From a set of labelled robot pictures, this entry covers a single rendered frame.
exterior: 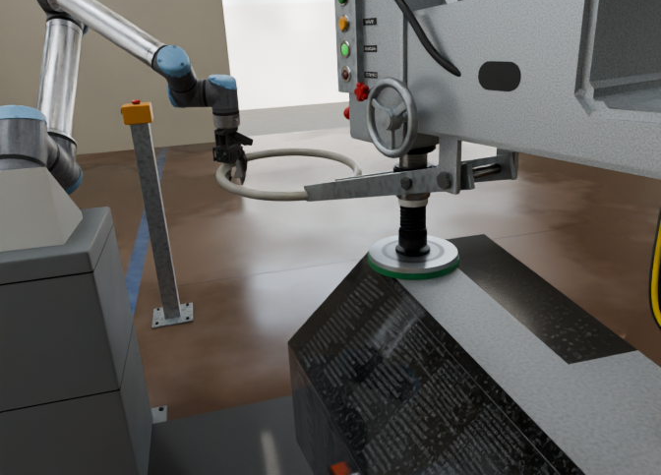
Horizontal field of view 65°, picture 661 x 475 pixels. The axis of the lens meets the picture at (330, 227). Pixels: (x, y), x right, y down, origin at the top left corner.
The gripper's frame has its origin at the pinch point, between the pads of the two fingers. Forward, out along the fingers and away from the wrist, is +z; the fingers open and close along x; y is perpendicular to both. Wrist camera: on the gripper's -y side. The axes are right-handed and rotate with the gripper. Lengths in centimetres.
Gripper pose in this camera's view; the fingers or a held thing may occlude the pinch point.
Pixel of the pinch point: (236, 179)
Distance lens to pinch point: 193.7
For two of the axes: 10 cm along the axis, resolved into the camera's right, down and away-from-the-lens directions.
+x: 8.9, 1.8, -4.2
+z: 0.2, 9.1, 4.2
